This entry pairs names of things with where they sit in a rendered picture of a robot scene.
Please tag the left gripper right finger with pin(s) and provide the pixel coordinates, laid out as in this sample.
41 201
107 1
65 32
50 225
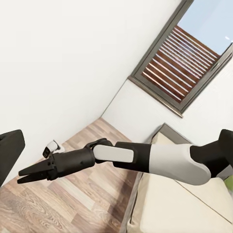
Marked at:
225 144

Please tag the bed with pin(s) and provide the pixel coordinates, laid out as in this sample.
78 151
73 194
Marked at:
162 205

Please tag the fixed window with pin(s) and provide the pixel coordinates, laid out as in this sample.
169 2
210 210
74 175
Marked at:
192 48

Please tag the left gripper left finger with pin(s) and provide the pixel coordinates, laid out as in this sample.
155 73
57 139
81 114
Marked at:
11 146

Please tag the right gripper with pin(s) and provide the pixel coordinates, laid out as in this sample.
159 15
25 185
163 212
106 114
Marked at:
57 166

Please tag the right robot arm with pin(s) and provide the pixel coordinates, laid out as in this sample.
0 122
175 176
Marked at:
187 163

